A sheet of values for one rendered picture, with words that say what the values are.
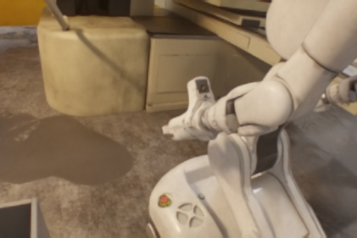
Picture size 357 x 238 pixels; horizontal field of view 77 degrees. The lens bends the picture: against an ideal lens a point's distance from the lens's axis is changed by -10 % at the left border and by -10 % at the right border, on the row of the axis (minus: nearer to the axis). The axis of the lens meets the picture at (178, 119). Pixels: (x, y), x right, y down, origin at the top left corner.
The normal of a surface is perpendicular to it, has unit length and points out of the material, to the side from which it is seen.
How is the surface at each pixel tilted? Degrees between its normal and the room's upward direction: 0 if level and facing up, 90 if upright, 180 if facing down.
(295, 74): 98
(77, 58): 90
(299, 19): 90
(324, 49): 99
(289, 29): 90
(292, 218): 23
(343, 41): 105
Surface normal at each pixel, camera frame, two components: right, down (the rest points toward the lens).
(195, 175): 0.48, 0.19
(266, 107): -0.84, 0.18
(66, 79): -0.13, 0.51
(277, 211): 0.30, -0.57
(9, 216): 0.40, 0.53
